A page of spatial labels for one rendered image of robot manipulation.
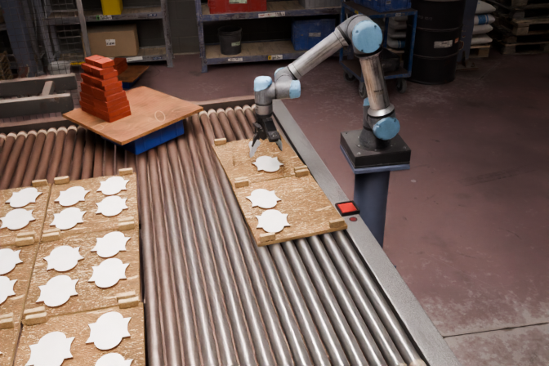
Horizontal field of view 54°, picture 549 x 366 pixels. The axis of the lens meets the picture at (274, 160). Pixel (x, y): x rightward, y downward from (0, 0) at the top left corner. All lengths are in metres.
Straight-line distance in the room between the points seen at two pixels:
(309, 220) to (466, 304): 1.39
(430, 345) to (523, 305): 1.68
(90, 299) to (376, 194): 1.46
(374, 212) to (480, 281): 0.90
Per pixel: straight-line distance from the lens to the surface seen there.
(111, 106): 2.72
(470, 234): 3.74
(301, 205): 2.15
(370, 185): 2.67
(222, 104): 3.08
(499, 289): 3.37
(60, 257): 2.04
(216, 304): 1.76
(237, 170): 2.40
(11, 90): 3.59
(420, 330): 1.72
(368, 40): 2.22
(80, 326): 1.77
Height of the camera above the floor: 2.13
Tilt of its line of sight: 29 degrees down
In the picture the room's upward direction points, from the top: 1 degrees counter-clockwise
